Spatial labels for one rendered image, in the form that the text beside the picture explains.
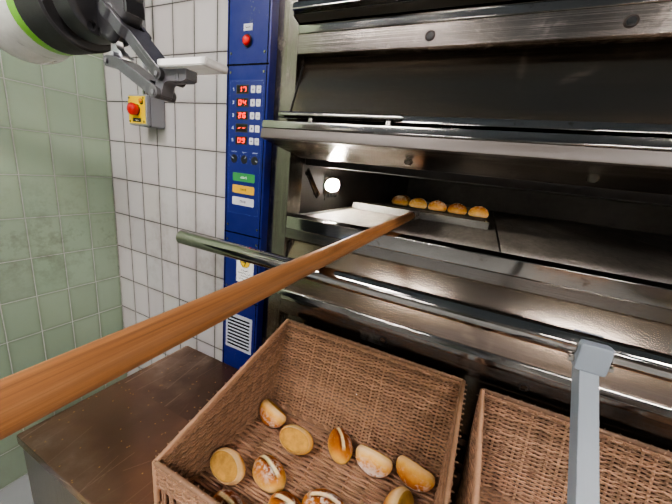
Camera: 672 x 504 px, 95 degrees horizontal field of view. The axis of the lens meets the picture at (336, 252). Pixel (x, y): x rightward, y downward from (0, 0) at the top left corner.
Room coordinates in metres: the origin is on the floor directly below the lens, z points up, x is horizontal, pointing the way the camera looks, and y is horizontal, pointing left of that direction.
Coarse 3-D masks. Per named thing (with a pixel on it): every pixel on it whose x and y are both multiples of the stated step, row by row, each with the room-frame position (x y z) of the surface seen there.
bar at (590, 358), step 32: (256, 256) 0.54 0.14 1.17; (352, 288) 0.46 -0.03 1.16; (384, 288) 0.44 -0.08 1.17; (480, 320) 0.38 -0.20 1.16; (512, 320) 0.37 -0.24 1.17; (576, 352) 0.33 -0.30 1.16; (608, 352) 0.32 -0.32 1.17; (640, 352) 0.32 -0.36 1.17; (576, 384) 0.32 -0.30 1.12; (576, 416) 0.30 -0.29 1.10; (576, 448) 0.27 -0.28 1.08; (576, 480) 0.25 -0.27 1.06
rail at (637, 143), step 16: (288, 128) 0.79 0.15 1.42; (304, 128) 0.77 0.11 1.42; (320, 128) 0.76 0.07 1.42; (336, 128) 0.74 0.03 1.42; (352, 128) 0.72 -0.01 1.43; (368, 128) 0.71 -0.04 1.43; (384, 128) 0.69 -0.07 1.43; (400, 128) 0.68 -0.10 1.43; (416, 128) 0.67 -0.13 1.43; (432, 128) 0.65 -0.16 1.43; (448, 128) 0.64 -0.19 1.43; (560, 144) 0.56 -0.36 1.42; (576, 144) 0.55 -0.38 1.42; (592, 144) 0.55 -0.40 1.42; (608, 144) 0.54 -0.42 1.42; (624, 144) 0.53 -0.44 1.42; (640, 144) 0.52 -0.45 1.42; (656, 144) 0.51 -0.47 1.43
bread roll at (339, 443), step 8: (336, 432) 0.69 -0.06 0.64; (344, 432) 0.69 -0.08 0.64; (328, 440) 0.69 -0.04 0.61; (336, 440) 0.67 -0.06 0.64; (344, 440) 0.67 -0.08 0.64; (328, 448) 0.67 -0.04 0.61; (336, 448) 0.65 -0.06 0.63; (344, 448) 0.65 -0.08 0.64; (336, 456) 0.64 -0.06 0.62; (344, 456) 0.64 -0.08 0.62
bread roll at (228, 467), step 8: (224, 448) 0.60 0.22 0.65; (216, 456) 0.58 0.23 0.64; (224, 456) 0.58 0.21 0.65; (232, 456) 0.58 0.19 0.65; (240, 456) 0.59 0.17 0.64; (216, 464) 0.57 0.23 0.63; (224, 464) 0.57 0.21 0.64; (232, 464) 0.56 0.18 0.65; (240, 464) 0.57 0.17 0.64; (216, 472) 0.56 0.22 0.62; (224, 472) 0.56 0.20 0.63; (232, 472) 0.55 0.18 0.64; (240, 472) 0.55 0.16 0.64; (224, 480) 0.54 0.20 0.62; (232, 480) 0.54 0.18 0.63; (240, 480) 0.55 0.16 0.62
